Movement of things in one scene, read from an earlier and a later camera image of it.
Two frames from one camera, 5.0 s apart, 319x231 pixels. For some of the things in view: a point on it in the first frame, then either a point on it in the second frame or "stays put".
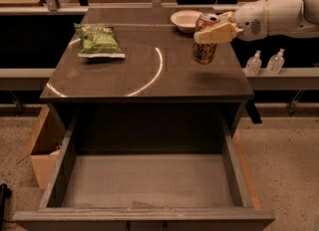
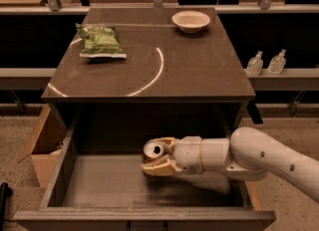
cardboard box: (43, 145) stays put
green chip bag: (99, 41) stays put
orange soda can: (204, 52) → (154, 150)
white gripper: (249, 20) → (187, 153)
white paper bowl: (185, 20) stays put
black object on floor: (5, 192) stays put
